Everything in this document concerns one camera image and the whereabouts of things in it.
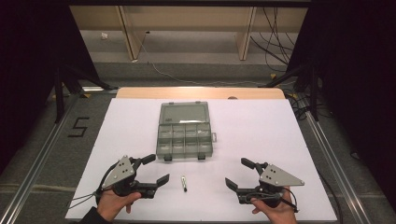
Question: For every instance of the black metal stand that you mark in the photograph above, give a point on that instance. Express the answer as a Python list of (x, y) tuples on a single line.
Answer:
[(59, 93), (313, 93)]

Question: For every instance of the white table cover sheet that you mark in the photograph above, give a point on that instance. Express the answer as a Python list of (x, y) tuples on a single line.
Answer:
[(249, 130)]

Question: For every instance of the person's right hand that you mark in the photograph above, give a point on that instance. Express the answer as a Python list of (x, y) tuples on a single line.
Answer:
[(280, 214)]

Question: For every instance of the person's left hand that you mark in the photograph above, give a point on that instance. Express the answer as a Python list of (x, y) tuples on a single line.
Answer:
[(111, 203)]

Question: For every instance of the clear plastic organiser box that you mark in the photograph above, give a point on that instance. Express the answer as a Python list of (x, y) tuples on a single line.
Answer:
[(184, 133)]

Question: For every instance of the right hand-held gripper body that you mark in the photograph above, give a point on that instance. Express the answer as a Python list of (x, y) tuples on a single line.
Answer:
[(277, 177)]

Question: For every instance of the small metal screw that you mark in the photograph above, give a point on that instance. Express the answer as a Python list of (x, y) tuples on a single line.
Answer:
[(184, 183)]

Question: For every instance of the metal floor rail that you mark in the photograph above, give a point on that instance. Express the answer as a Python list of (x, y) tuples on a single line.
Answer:
[(37, 161), (336, 168)]

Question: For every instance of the small white paper scrap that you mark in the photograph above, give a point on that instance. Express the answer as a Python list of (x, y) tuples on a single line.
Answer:
[(104, 35)]

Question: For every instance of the light wooden furniture leg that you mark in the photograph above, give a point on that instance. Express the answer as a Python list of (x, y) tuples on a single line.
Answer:
[(130, 37), (246, 34)]

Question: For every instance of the dark curtain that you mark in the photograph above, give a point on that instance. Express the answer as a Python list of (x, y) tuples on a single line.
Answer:
[(358, 77), (28, 62)]

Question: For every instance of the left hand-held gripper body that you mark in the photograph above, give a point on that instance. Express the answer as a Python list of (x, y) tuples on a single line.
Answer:
[(120, 174)]

